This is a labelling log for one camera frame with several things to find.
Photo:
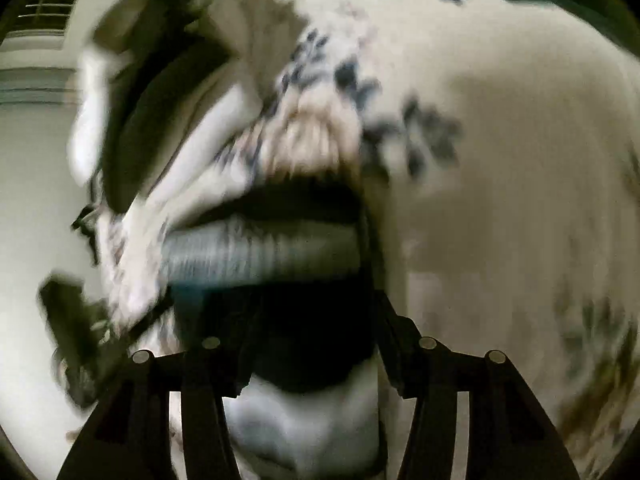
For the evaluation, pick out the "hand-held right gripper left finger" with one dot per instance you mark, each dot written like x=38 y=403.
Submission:
x=207 y=390

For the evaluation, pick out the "white floral printed bedsheet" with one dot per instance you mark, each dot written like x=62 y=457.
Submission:
x=500 y=185

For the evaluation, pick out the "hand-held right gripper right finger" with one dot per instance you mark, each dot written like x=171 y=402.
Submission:
x=401 y=355

